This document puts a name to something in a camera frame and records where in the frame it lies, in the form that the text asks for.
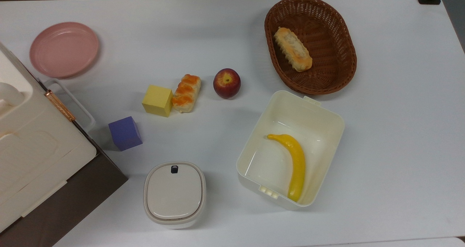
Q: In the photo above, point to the pink round plate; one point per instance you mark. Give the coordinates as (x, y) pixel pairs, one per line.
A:
(63, 49)

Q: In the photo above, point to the red apple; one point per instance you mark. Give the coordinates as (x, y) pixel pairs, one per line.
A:
(226, 83)

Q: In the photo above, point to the cream open plastic container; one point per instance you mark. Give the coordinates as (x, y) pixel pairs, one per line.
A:
(270, 156)

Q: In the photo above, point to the copper latch on box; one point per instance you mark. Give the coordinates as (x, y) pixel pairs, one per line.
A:
(60, 105)

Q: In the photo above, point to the orange glazed bread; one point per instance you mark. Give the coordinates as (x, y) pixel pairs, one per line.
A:
(186, 93)

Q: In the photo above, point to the yellow cube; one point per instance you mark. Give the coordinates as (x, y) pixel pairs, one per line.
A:
(157, 100)

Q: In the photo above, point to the long pale bread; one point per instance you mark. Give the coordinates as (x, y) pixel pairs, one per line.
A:
(292, 49)

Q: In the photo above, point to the yellow banana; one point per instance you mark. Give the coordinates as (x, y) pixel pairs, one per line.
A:
(296, 160)

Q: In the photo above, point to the brown wicker basket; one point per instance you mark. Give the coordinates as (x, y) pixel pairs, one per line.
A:
(327, 40)

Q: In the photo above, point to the purple cube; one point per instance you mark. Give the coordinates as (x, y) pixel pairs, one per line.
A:
(125, 133)

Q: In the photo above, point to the small cream lidded bin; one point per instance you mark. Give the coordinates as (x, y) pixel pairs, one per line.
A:
(174, 194)

